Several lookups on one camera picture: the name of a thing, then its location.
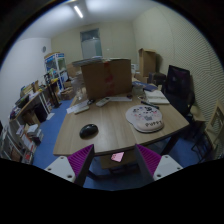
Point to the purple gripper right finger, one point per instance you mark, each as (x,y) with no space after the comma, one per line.
(153,166)

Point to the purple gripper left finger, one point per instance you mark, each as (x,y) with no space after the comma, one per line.
(75,167)

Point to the black computer mouse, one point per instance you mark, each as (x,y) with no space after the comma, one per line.
(88,130)

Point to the white printed mouse pad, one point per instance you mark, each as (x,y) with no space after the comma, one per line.
(145,118)

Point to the pink paper slip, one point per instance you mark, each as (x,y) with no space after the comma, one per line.
(117,157)

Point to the white keyboard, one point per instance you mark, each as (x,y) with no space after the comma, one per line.
(78,108)

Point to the black pen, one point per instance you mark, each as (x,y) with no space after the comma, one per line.
(145,103)

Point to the white remote control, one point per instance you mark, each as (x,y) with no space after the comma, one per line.
(103,102)

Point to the open white notebook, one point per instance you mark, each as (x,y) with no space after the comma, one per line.
(156,97)

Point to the wooden side shelf desk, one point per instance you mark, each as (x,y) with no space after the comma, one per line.
(31,108)

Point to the wooden chair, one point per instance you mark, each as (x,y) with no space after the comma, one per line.
(212,136)

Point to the black office chair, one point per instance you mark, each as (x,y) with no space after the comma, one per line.
(178,91)

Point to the large brown cardboard box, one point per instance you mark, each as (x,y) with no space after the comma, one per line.
(108,78)

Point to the white display cabinet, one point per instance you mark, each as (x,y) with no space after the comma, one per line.
(56,66)

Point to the tall cardboard box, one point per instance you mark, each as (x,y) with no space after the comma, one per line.
(147,61)

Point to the window with blind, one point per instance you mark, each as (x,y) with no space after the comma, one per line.
(91,43)

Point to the ceiling tube light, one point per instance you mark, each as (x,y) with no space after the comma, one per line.
(78,11)

